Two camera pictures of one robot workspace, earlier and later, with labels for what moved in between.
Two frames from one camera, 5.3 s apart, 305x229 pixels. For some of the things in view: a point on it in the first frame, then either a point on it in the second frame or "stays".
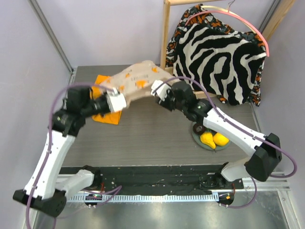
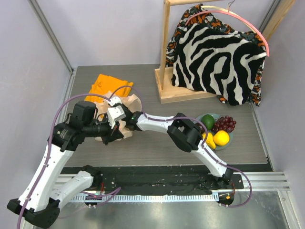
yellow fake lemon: x=220 y=140 stays
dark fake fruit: x=198 y=129 stays
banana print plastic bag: x=136 y=81 → x=132 y=102
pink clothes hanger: x=231 y=12 stays
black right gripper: x=168 y=97 → x=121 y=105
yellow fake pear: x=207 y=138 stays
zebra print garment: x=222 y=62 stays
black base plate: x=159 y=180 stays
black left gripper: x=105 y=99 → x=113 y=134
